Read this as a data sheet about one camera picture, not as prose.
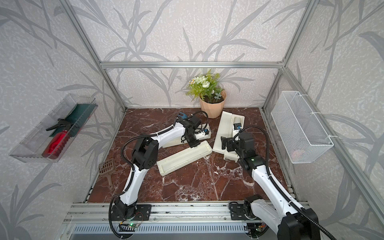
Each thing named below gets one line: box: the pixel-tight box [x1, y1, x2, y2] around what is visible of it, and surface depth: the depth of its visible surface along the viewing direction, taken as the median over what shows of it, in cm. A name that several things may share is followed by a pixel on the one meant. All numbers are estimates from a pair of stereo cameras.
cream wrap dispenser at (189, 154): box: [157, 140, 213, 176], surface depth 95 cm
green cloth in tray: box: [49, 103, 97, 138], surface depth 69 cm
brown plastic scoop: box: [98, 158, 116, 190], surface depth 88 cm
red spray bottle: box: [42, 118, 73, 159], surface depth 61 cm
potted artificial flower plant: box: [186, 69, 227, 119], surface depth 104 cm
